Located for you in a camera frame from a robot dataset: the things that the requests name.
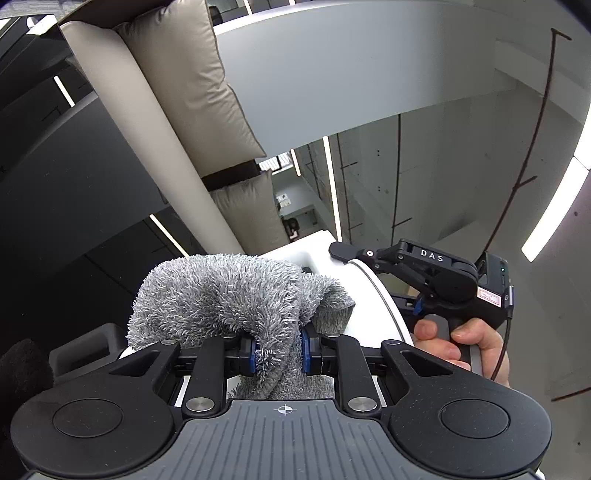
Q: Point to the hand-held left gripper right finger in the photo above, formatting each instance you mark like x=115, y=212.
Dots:
x=305, y=353

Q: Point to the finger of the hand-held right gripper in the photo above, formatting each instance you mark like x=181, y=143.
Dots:
x=369, y=257
x=408, y=304

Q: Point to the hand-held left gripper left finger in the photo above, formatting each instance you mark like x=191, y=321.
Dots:
x=247, y=355

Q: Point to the white electric kettle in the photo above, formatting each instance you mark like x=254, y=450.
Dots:
x=369, y=314

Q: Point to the grey fluffy cloth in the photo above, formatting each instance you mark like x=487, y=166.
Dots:
x=207, y=295

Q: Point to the person's right hand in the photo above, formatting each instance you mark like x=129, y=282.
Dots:
x=485, y=346

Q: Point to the long ceiling light strip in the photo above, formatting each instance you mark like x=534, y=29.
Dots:
x=332, y=184

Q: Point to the wide ceiling light strip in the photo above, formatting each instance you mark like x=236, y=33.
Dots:
x=554, y=217

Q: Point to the short ceiling light strip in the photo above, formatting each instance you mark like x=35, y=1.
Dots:
x=295, y=161

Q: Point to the beige sofa cushion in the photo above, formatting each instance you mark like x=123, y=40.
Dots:
x=251, y=212
x=194, y=83

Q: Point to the beige and brown sofa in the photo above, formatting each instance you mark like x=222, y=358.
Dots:
x=152, y=138

